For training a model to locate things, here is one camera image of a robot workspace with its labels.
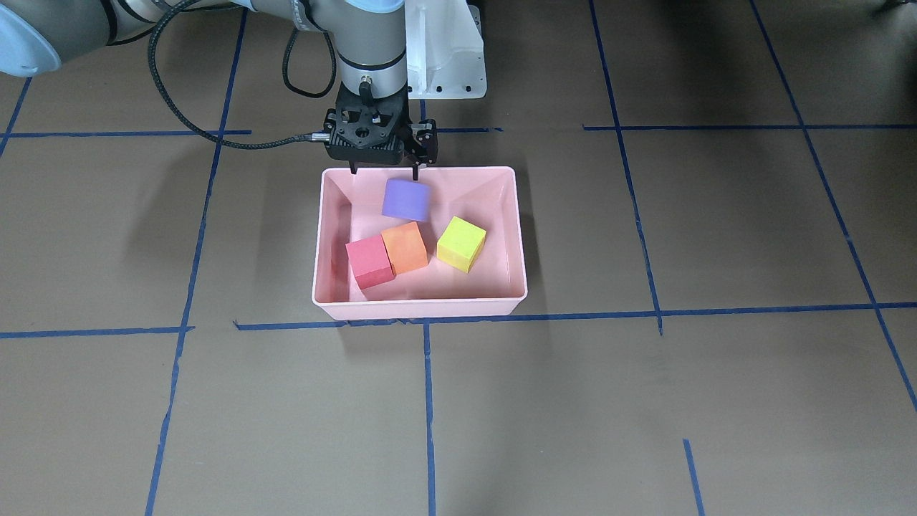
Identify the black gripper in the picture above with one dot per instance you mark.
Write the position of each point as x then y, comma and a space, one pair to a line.
425, 140

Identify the purple foam cube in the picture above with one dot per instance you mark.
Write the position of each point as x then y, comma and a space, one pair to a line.
406, 199

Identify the orange foam cube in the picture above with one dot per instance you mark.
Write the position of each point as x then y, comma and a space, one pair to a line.
405, 248

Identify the yellow foam cube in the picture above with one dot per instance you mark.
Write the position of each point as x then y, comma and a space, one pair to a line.
460, 244

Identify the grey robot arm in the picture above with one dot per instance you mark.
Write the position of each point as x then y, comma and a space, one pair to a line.
366, 41

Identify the red foam cube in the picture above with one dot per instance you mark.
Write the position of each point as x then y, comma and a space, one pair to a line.
369, 262

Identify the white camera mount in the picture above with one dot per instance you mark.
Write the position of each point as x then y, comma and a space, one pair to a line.
445, 50

